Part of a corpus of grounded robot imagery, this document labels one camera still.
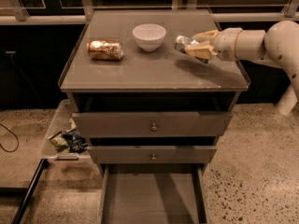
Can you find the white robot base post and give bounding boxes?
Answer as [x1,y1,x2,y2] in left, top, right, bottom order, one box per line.
[276,85,298,116]

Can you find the grey drawer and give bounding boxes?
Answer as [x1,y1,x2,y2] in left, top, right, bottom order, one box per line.
[72,111,232,138]
[88,146,217,164]
[98,164,210,224]

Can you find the gold soda can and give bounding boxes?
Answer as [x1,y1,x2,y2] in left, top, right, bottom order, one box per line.
[87,39,123,61]

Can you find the white ceramic bowl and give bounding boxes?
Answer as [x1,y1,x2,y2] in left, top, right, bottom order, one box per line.
[133,23,166,52]

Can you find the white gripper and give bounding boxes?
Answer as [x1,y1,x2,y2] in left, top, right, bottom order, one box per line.
[185,28,242,61]

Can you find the dark blue snack bag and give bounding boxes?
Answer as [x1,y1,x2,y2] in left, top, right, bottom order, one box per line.
[63,128,88,153]

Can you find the black floor cable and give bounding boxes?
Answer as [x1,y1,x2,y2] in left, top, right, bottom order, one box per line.
[0,123,20,154]

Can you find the grey top drawer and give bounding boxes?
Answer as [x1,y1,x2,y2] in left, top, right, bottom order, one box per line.
[72,111,232,138]

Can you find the silver blue redbull can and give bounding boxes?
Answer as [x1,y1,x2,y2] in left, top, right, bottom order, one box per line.
[175,35,210,63]

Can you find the green snack bag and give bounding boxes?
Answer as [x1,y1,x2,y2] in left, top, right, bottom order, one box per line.
[49,133,69,152]

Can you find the metal window railing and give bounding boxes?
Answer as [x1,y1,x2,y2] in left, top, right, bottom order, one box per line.
[0,0,299,24]

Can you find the black metal floor frame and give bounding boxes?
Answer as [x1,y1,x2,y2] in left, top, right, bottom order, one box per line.
[0,159,49,224]

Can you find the grey middle drawer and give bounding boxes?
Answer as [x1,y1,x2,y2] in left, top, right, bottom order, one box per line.
[88,146,217,164]

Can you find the grey drawer cabinet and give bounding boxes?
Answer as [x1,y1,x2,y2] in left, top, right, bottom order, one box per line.
[57,8,251,175]

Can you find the grey bottom drawer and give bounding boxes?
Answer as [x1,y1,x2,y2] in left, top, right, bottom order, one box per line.
[98,164,210,224]

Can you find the clear plastic storage bin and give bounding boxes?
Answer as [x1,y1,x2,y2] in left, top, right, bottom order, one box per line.
[41,99,92,167]

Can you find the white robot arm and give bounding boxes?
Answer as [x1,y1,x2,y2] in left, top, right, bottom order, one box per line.
[185,21,299,99]

